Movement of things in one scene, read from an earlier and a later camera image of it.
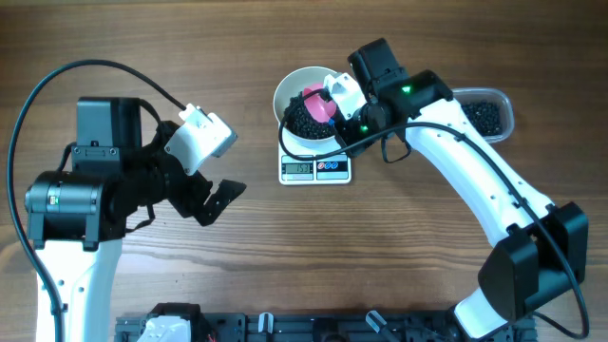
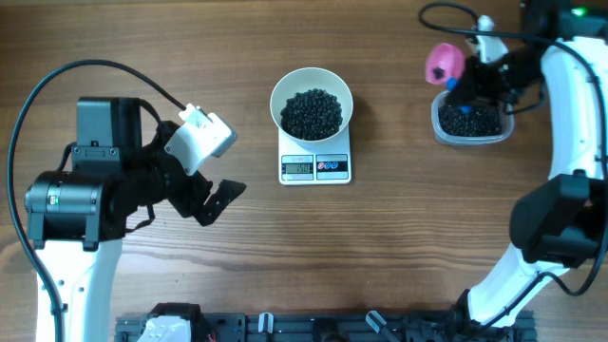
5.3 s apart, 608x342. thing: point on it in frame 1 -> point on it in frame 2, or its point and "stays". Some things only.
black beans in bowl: x=298 y=120 stays
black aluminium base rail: x=320 y=327 stays
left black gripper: x=192 y=201 stays
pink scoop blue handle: x=318 y=107 -> x=445 y=64
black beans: x=486 y=115 stays
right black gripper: x=343 y=131 -> x=471 y=85
